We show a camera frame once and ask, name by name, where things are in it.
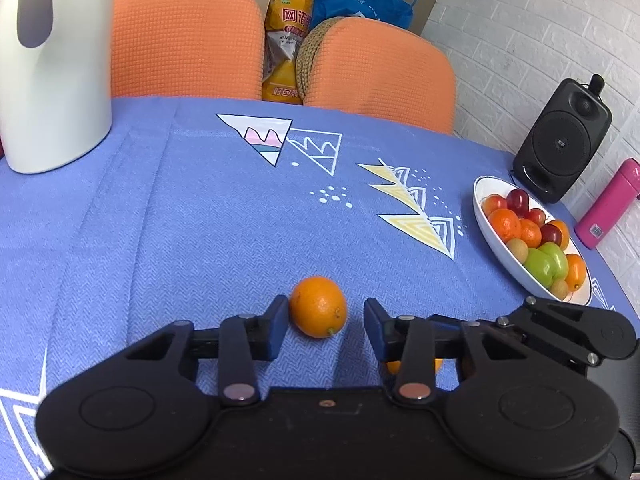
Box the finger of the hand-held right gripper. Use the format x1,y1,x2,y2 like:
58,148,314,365
495,296,638,367

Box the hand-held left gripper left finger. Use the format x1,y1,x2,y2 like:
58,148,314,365
125,296,291,407

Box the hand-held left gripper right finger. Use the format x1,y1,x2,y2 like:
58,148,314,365
363,297,506,405

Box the orange kumquat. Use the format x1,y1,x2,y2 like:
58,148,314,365
290,276,348,339
387,358,444,375

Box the smooth orange tangerine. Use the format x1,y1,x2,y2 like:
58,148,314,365
547,220,571,251
565,253,588,292

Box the green apple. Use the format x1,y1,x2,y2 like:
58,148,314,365
524,247,558,288
537,241,570,278

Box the dark orange tangerine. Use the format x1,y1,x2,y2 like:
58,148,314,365
519,219,543,250
487,208,522,241

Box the white plate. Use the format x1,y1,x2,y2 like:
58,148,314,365
472,176,593,306

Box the pinkish red plum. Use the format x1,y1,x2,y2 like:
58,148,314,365
481,194,510,216

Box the blue printed tablecloth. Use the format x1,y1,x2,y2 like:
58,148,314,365
0,95,640,480

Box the pink bottle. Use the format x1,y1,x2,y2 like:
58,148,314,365
574,158,640,250

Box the black speaker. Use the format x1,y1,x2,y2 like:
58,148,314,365
512,77,613,204

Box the orange chair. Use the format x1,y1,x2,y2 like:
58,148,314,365
111,0,266,101
302,16,457,136

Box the yellow packet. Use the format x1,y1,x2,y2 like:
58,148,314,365
262,0,321,106

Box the woven straw cushion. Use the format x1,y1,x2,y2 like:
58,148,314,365
295,17,341,103

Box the white thermos jug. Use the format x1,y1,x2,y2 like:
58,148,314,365
0,0,113,173

